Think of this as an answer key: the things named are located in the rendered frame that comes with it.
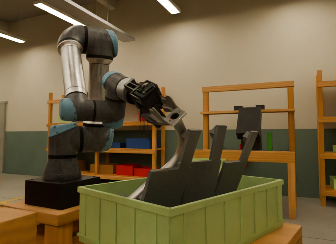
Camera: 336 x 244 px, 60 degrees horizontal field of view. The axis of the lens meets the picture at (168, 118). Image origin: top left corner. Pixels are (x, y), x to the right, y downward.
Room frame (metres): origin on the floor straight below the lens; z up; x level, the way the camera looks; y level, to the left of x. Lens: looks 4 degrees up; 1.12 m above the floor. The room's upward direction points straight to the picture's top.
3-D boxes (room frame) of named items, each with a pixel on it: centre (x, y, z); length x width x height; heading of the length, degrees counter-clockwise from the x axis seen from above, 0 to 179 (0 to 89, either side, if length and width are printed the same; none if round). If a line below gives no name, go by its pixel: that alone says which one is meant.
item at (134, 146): (6.83, 1.53, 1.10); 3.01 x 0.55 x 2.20; 65
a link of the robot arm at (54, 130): (1.24, 0.44, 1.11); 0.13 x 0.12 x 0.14; 117
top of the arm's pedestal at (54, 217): (1.24, 0.44, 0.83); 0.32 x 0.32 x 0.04; 62
